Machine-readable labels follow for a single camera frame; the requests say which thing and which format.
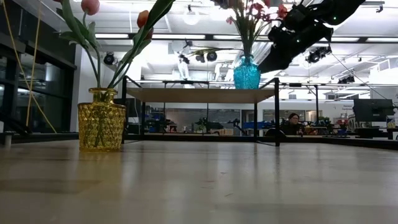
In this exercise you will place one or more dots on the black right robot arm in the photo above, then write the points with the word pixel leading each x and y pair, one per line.
pixel 339 9

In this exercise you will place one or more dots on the red artificial tulip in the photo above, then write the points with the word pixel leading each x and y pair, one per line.
pixel 73 28

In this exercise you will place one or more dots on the large red flower bunch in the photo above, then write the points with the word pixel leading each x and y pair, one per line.
pixel 247 31

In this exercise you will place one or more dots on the yellow artificial tulip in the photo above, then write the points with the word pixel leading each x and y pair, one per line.
pixel 155 14

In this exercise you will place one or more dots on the black ceiling camera rig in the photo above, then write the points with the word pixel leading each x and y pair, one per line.
pixel 317 54

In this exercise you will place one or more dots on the black monitor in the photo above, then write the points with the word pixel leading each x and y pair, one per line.
pixel 373 109

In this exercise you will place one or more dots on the blue glass vase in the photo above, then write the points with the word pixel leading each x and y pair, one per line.
pixel 247 74

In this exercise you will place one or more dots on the black ceiling light rail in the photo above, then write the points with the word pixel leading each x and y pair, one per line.
pixel 186 36

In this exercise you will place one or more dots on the wooden shelf with black frame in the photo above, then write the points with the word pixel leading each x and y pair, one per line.
pixel 202 95

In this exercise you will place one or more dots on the black ceiling camera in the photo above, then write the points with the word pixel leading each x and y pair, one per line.
pixel 211 56
pixel 346 80
pixel 109 58

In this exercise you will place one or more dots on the yellow glass vase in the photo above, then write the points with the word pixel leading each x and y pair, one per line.
pixel 101 124

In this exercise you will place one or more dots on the person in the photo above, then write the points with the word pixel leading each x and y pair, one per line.
pixel 293 124

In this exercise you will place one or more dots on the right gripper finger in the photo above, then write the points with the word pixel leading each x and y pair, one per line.
pixel 276 59

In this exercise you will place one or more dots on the small red flower sprig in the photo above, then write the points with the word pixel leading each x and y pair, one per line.
pixel 257 7

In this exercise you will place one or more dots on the orange artificial tulip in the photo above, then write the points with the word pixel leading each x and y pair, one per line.
pixel 142 18

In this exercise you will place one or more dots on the grey metal post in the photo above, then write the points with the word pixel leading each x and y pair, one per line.
pixel 8 140

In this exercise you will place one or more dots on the white wall sign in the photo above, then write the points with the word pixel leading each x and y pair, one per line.
pixel 346 107

